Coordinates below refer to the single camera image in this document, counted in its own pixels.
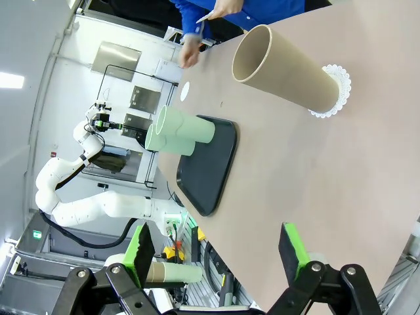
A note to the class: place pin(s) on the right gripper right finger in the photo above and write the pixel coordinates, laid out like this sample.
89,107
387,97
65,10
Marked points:
295,252

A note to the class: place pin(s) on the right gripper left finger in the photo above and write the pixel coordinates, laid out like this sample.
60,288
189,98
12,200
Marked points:
131,262

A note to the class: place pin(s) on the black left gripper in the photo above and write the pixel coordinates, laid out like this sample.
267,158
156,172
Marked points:
102,124

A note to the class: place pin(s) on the pale green tall cup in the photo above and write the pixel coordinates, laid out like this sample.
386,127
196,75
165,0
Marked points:
170,144
183,274

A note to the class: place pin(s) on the white scalloped paper coaster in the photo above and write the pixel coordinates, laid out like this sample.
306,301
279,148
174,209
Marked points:
185,91
344,85
205,16

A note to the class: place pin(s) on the teal green tall cup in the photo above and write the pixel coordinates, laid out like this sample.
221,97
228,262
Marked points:
193,126

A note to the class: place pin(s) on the brown tall cup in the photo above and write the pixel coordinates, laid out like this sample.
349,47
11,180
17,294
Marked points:
288,72

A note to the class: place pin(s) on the person's left forearm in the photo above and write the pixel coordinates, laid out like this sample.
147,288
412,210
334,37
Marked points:
272,13

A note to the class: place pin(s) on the person's right forearm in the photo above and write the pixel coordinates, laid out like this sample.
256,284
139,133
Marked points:
193,29

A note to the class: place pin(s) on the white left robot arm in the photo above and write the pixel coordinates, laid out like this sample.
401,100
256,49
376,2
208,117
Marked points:
98,210

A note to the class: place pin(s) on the person's right hand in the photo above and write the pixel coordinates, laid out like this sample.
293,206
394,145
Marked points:
190,55

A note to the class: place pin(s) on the person's left hand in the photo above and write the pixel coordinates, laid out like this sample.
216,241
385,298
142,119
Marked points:
228,6

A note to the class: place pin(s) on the small steel panel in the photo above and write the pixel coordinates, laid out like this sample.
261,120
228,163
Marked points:
144,100
134,123

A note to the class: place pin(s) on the large steel panel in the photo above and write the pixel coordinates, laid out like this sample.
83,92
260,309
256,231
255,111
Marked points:
116,60

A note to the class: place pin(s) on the green exit sign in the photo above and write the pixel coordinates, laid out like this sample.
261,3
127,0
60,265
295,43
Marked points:
36,234

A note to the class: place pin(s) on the ceiling light panel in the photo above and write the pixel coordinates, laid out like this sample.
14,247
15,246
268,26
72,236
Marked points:
10,80

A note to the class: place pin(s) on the black plastic tray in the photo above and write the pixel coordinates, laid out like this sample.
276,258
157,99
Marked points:
206,170

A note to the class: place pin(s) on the person in blue shirt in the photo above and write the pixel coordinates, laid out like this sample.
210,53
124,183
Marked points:
183,5

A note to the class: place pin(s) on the grey metal frame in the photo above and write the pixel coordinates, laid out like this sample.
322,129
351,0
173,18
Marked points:
407,279

